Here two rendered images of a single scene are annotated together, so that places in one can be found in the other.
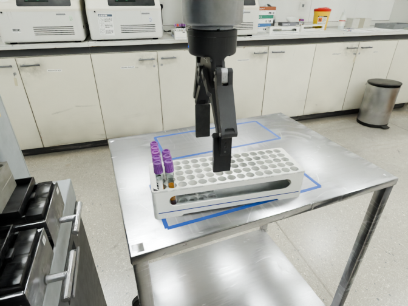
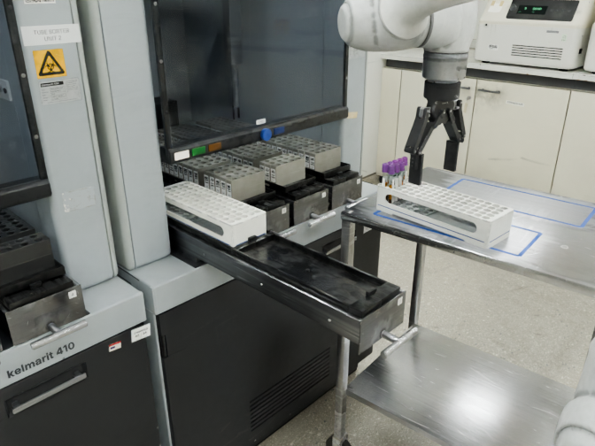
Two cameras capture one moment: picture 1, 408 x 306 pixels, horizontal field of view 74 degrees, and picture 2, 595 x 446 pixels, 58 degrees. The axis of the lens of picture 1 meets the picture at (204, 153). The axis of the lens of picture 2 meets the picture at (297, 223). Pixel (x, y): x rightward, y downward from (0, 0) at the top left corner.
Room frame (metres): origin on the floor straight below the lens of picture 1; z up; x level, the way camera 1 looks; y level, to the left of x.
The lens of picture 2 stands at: (-0.38, -0.87, 1.32)
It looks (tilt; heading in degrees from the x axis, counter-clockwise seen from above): 24 degrees down; 61
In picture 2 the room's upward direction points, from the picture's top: straight up
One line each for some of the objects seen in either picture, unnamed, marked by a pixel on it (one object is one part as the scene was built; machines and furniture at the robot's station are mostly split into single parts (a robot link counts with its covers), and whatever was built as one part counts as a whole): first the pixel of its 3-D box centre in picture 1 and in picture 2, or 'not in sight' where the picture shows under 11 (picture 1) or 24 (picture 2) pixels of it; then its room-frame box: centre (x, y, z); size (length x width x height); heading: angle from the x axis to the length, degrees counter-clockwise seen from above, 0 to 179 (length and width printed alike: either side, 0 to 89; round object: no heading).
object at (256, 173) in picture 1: (224, 180); (440, 209); (0.46, -0.04, 0.85); 0.30 x 0.10 x 0.06; 104
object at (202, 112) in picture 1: (202, 121); (451, 156); (0.52, 0.00, 0.96); 0.03 x 0.01 x 0.07; 104
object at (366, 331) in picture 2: not in sight; (260, 258); (0.05, 0.06, 0.78); 0.73 x 0.14 x 0.09; 107
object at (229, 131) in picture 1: (226, 142); (412, 158); (0.37, -0.03, 0.98); 0.03 x 0.01 x 0.05; 14
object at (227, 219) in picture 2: not in sight; (207, 212); (0.00, 0.23, 0.83); 0.30 x 0.10 x 0.06; 107
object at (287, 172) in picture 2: not in sight; (288, 172); (0.28, 0.36, 0.85); 0.12 x 0.02 x 0.06; 16
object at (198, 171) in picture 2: not in sight; (212, 173); (0.09, 0.44, 0.85); 0.12 x 0.02 x 0.06; 17
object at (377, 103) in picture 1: (378, 102); not in sight; (2.77, -1.85, 0.23); 0.38 x 0.31 x 0.46; 17
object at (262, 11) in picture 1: (263, 9); not in sight; (3.13, -0.60, 1.10); 0.24 x 0.13 x 0.10; 105
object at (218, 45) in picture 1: (212, 59); (440, 102); (0.45, -0.01, 1.09); 0.08 x 0.07 x 0.09; 14
